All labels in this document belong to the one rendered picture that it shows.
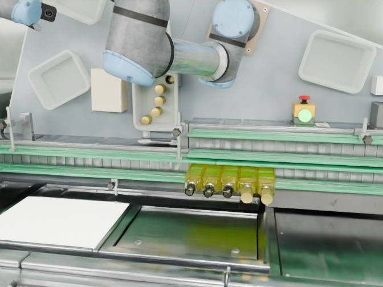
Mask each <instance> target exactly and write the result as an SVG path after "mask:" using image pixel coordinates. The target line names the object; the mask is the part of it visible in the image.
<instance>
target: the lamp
mask: <svg viewBox="0 0 383 287"><path fill-rule="evenodd" d="M311 116H312V115H311V112H310V111H309V110H308V109H302V110H300V111H299V113H298V118H299V120H301V121H303V122H307V121H309V120H310V119H311Z"/></svg>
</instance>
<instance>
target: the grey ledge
mask: <svg viewBox="0 0 383 287"><path fill-rule="evenodd" d="M266 207H279V208H295V209H304V210H320V211H337V212H353V213H362V214H378V215H383V195H375V194H356V193H346V192H328V191H309V190H291V189H281V188H276V189H275V195H274V196H273V201H272V203H271V204H269V205H268V206H266Z"/></svg>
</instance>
